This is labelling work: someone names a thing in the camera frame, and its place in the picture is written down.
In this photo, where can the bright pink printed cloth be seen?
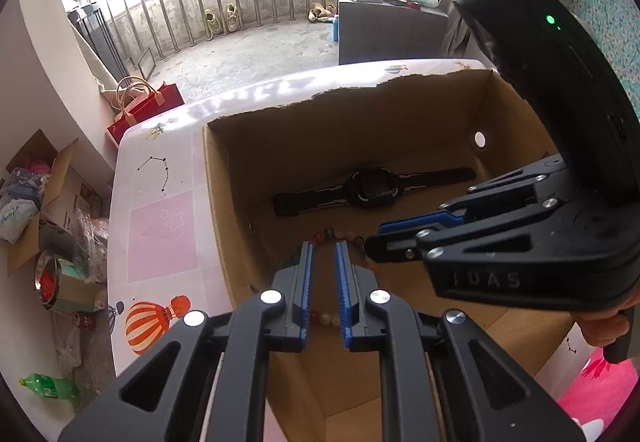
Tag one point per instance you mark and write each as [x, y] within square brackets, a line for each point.
[600, 387]

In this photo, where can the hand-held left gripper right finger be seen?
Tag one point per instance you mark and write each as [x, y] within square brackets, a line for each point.
[345, 292]

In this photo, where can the round metal tin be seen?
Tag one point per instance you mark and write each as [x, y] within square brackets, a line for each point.
[47, 279]

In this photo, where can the pink fabric bundle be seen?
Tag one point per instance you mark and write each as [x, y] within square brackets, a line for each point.
[39, 167]

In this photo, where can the red gift bag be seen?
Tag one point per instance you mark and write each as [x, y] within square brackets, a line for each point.
[145, 109]

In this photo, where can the dark grey cabinet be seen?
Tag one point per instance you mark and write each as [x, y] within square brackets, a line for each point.
[390, 32]

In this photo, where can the open storage carton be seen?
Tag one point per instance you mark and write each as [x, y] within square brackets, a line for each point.
[70, 202]

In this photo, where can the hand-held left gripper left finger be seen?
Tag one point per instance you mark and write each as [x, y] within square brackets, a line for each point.
[306, 282]

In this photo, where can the clear plastic bag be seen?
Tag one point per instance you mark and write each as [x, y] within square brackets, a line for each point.
[95, 242]

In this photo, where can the teal floral wall sheet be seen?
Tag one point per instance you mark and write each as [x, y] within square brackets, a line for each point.
[600, 12]

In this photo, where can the white hanging cloth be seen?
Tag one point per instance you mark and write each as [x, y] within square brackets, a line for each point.
[97, 69]

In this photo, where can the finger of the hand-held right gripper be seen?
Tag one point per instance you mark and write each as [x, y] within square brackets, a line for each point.
[420, 222]
[395, 249]

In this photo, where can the brown cardboard box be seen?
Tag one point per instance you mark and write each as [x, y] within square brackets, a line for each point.
[400, 132]

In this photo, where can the person's right hand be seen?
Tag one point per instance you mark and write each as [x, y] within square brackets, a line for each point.
[592, 328]

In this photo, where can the red drink can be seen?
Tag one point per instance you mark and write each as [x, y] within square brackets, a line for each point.
[83, 321]

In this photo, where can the tan slippers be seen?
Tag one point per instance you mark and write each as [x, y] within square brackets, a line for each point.
[322, 12]

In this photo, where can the black folding rack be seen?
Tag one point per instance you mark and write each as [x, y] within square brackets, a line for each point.
[97, 37]

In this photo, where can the blue bottle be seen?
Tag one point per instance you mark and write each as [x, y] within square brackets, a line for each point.
[336, 28]

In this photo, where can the green plastic bottle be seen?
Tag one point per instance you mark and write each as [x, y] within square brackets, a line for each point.
[50, 387]

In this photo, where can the black smartwatch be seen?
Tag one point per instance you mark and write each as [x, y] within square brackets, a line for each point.
[370, 189]

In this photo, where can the white blue diaper pack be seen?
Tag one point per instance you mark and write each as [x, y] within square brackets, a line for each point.
[17, 212]

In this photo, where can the teal carton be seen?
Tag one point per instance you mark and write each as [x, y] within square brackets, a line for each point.
[82, 289]

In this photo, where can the dark picture frame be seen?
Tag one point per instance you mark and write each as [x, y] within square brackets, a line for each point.
[145, 63]

